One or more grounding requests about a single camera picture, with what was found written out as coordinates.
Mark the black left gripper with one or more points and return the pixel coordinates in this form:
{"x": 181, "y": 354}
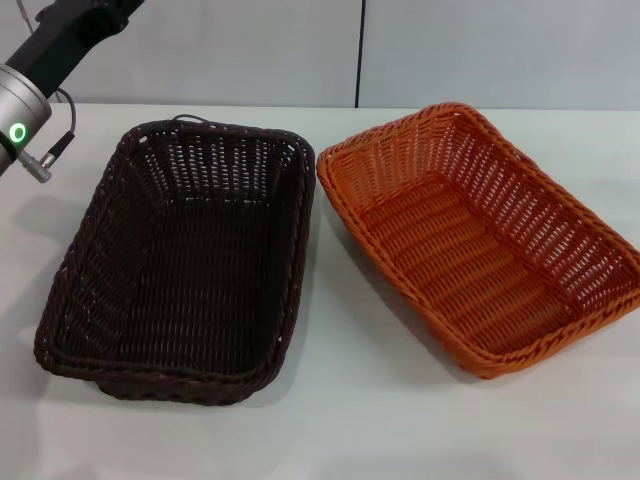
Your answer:
{"x": 65, "y": 37}

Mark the dark brown wicker basket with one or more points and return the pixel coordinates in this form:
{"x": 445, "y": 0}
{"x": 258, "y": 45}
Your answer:
{"x": 165, "y": 280}

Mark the orange wicker basket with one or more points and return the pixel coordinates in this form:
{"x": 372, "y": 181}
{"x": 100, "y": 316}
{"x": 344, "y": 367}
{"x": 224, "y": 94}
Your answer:
{"x": 465, "y": 260}

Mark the dark vertical wall strip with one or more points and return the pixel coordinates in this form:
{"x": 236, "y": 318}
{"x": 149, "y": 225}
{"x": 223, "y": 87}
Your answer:
{"x": 361, "y": 50}

